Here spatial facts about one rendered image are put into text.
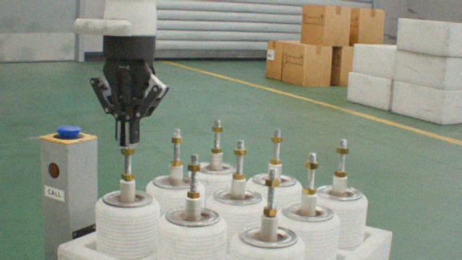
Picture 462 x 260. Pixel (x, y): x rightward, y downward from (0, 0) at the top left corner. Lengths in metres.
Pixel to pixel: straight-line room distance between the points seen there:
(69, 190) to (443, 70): 2.54
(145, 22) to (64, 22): 4.95
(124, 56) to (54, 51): 4.95
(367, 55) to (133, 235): 2.99
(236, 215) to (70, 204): 0.29
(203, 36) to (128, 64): 5.32
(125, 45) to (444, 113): 2.60
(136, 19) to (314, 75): 3.67
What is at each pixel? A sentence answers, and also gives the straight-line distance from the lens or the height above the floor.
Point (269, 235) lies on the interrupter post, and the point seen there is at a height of 0.26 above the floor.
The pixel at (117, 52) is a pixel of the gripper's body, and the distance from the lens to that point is 0.83.
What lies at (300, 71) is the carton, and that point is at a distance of 4.44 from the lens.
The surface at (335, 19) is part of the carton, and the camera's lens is 4.52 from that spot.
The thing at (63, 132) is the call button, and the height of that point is 0.32.
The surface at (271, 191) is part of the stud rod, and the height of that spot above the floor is 0.31.
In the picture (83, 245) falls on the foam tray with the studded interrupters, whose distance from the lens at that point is 0.93.
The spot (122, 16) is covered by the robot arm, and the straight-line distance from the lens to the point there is 0.83.
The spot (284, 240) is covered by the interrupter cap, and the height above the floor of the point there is 0.25.
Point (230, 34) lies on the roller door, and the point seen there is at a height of 0.27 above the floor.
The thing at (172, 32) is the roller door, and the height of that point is 0.28.
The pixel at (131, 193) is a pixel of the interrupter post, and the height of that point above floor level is 0.26.
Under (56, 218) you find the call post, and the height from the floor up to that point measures 0.18.
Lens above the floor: 0.53
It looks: 11 degrees down
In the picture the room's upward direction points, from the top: 3 degrees clockwise
